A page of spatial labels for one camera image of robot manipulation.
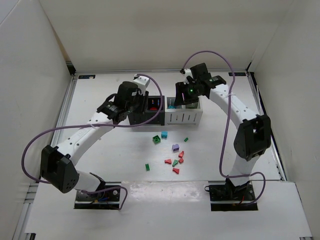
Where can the green lego bottom left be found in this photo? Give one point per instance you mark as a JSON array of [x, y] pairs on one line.
[[147, 167]]

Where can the green square lego brick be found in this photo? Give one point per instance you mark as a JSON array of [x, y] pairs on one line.
[[156, 139]]

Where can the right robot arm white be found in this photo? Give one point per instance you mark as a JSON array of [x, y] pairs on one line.
[[253, 134]]

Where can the red lego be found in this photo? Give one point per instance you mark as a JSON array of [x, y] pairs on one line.
[[153, 108]]

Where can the cyan lego brick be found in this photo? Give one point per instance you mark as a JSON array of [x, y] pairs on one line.
[[164, 134]]

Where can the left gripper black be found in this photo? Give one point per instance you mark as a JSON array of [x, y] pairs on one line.
[[141, 105]]

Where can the purple lego brick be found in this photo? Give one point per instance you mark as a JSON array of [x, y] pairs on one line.
[[175, 147]]

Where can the red lego slope top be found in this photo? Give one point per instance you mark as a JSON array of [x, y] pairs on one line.
[[181, 154]]

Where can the black double bin container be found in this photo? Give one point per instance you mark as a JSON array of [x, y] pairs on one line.
[[152, 101]]

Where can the green lego slope middle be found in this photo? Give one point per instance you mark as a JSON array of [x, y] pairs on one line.
[[175, 162]]

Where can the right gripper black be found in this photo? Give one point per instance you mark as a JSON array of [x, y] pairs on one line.
[[185, 90]]

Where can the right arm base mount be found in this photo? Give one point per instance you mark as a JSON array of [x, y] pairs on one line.
[[224, 197]]

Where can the white double bin container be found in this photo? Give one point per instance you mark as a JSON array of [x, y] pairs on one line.
[[182, 115]]

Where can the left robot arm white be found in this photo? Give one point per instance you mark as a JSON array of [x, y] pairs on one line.
[[58, 164]]

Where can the red lego slope bottom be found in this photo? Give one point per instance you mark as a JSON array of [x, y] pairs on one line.
[[176, 170]]

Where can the red lego slope left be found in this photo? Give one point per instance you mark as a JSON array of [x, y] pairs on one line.
[[168, 161]]

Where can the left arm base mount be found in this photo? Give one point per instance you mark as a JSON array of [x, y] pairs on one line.
[[108, 200]]

